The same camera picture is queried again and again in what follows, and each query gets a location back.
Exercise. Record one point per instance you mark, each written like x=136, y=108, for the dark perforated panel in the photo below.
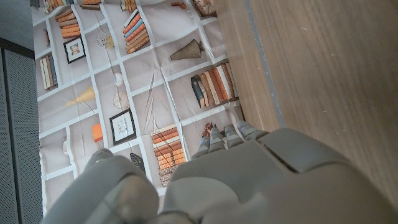
x=18, y=124

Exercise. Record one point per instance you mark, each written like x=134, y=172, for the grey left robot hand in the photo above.
x=248, y=186

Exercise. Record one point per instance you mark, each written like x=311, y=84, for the printed bookshelf backdrop cloth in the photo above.
x=140, y=68

